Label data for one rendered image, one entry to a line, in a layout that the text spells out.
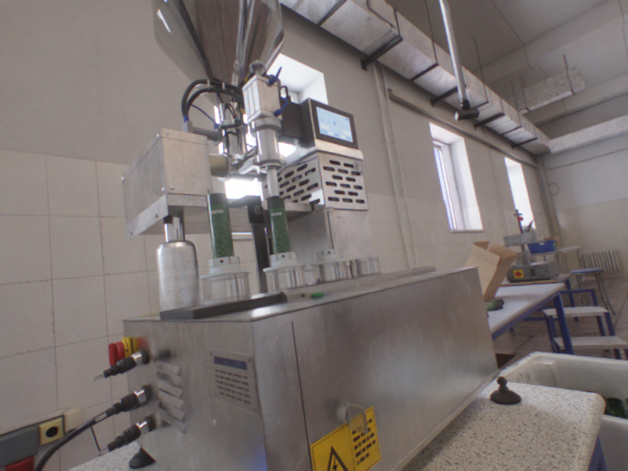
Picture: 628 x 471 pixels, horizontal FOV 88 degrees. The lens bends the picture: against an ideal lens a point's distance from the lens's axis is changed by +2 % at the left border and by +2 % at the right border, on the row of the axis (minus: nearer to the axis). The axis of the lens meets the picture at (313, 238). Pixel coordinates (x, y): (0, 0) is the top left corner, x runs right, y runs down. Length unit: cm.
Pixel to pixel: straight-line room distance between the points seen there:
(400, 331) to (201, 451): 30
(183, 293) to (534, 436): 62
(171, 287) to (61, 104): 171
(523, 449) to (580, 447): 8
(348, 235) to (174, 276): 40
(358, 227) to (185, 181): 42
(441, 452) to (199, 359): 41
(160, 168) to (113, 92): 171
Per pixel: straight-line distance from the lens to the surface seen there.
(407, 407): 53
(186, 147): 63
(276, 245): 55
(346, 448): 43
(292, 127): 78
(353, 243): 79
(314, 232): 73
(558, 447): 68
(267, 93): 63
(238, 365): 36
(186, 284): 60
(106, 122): 221
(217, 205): 50
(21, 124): 213
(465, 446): 66
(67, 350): 194
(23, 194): 200
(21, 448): 192
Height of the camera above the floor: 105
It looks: 7 degrees up
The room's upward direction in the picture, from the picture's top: 8 degrees counter-clockwise
